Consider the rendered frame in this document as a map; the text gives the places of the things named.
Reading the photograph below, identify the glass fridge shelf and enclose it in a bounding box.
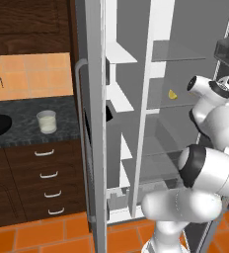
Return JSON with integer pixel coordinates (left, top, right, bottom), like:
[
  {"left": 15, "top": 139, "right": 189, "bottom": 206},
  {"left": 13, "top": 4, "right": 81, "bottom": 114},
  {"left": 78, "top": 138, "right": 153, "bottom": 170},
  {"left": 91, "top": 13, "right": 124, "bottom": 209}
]
[
  {"left": 151, "top": 40, "right": 207, "bottom": 63},
  {"left": 145, "top": 78, "right": 197, "bottom": 111}
]

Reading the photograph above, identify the yellow lemon wedge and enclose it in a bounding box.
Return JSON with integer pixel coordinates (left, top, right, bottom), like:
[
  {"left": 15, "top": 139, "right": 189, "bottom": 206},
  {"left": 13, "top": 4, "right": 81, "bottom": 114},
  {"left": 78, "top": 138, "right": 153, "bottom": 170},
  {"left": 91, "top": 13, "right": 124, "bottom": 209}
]
[{"left": 167, "top": 89, "right": 179, "bottom": 101}]

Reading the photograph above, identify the glass of lemonade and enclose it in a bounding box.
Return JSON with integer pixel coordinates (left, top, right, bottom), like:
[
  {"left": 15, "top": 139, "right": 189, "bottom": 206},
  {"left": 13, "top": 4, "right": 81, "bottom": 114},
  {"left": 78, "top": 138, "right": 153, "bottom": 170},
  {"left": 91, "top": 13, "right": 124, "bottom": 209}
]
[{"left": 36, "top": 110, "right": 58, "bottom": 135}]

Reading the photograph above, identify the grey fridge body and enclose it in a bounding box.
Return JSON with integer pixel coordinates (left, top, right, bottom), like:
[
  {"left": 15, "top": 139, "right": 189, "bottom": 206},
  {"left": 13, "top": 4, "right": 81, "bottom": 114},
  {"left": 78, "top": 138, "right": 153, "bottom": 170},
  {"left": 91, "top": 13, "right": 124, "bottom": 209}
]
[{"left": 105, "top": 0, "right": 229, "bottom": 225}]

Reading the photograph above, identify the dark wood drawer front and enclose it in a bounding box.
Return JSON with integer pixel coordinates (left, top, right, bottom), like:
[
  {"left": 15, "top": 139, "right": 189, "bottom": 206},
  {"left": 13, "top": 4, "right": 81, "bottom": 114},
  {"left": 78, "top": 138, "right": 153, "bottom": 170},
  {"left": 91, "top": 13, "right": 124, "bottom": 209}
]
[
  {"left": 21, "top": 199, "right": 88, "bottom": 223},
  {"left": 3, "top": 138, "right": 83, "bottom": 170},
  {"left": 15, "top": 180, "right": 87, "bottom": 208},
  {"left": 9, "top": 161, "right": 85, "bottom": 190}
]

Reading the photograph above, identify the dark wood cupboard door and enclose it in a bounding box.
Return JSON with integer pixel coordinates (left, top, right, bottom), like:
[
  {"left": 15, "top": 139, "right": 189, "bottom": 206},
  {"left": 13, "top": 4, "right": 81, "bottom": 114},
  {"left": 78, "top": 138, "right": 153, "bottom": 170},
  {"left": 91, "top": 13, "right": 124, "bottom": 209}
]
[{"left": 0, "top": 147, "right": 28, "bottom": 230}]

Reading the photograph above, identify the dark door bin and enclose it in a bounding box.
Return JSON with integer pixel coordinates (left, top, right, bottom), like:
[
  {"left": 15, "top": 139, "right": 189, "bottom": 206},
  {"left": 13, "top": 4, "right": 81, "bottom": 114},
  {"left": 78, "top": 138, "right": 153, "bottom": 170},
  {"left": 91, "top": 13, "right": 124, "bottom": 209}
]
[{"left": 213, "top": 36, "right": 229, "bottom": 75}]

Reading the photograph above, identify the grey fridge door handle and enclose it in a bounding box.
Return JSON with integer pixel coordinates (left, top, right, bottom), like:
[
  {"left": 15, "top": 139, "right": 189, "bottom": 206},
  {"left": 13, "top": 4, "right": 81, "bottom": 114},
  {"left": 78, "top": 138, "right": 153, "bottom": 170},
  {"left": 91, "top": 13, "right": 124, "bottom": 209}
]
[{"left": 74, "top": 58, "right": 98, "bottom": 225}]

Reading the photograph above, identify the silver drawer handle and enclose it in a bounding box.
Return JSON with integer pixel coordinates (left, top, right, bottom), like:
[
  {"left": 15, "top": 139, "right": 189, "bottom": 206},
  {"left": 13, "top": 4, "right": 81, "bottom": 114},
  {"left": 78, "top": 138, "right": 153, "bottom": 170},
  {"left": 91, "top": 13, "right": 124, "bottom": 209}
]
[
  {"left": 38, "top": 170, "right": 59, "bottom": 180},
  {"left": 34, "top": 148, "right": 55, "bottom": 157},
  {"left": 42, "top": 190, "right": 63, "bottom": 199},
  {"left": 47, "top": 207, "right": 66, "bottom": 216}
]

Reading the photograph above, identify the dark wood wall cupboard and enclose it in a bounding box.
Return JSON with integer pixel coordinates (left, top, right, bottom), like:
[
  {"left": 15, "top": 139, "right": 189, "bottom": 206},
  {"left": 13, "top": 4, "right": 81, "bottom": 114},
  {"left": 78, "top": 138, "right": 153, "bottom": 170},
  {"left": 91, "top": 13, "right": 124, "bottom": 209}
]
[{"left": 0, "top": 0, "right": 72, "bottom": 56}]

